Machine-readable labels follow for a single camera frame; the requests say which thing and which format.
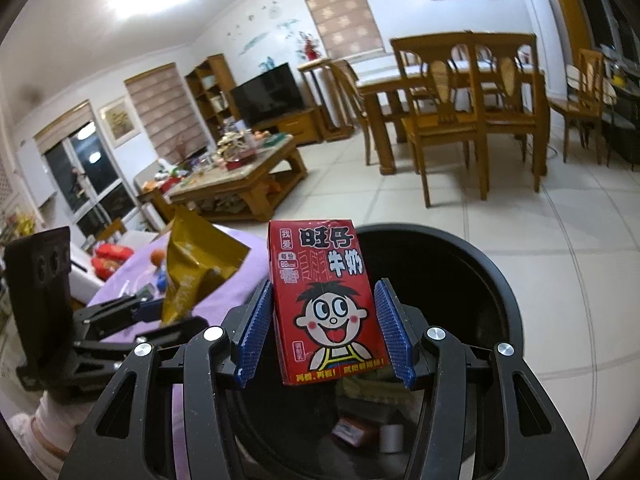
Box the wooden coffee table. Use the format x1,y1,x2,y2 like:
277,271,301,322
167,134,309,223

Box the wooden dining chair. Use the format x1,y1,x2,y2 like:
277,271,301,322
470,31,548,193
390,35,488,209
548,48,617,166
327,60,373,166

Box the dark sideboard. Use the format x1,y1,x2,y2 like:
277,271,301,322
602,75,640,173

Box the coffee table clutter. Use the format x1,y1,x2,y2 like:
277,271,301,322
185,122,293,183

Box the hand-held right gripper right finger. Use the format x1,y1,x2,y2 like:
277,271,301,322
374,277,591,480

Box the tall wooden plant stand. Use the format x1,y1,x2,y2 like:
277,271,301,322
297,56,356,142

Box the person's left forearm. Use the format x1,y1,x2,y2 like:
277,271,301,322
7,390,88,461

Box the beige patterned window blind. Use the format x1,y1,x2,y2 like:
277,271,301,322
298,0,391,58
124,62,208,165

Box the wooden sofa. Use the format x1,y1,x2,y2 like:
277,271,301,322
67,217,173,301

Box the black television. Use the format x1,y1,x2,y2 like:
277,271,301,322
229,62,306,128

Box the wooden door frame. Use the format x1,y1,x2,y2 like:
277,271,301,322
542,0,581,96

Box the short beige window blind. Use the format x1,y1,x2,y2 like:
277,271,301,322
34,100,96,153

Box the wooden bookshelf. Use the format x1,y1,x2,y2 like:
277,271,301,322
185,54,241,126

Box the black trash bin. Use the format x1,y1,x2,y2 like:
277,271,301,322
220,223,526,480

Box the red cushion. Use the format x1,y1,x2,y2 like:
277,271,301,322
95,255,126,281
95,244,133,261

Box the yellow flowers in vase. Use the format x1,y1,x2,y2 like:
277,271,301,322
10,212,38,241

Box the wooden armchair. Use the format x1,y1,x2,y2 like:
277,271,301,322
134,160,173,231

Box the red milk carton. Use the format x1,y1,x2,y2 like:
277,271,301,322
266,218,391,387

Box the red and white small box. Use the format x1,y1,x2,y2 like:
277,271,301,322
332,417,378,448

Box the gold snack bag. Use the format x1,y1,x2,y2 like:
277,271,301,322
160,205,251,328

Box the glass balcony door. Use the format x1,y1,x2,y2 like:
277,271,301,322
42,120,138,238

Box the red flower arrangement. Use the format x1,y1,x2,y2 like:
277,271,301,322
299,31,323,61

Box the wall sticker mural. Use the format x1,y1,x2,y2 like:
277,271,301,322
225,0,321,71

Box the wooden dining table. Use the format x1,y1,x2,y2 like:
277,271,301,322
356,60,548,176

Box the framed sunflower picture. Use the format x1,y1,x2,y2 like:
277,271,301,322
99,96,141,148

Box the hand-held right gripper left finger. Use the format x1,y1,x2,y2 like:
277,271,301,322
59,280,276,480

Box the white standing air conditioner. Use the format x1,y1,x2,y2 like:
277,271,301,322
517,0,566,98

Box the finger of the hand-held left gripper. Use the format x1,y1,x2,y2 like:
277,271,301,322
74,294,168,332
75,316,211,361

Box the white wall cabinet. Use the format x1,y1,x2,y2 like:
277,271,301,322
16,137,57,208

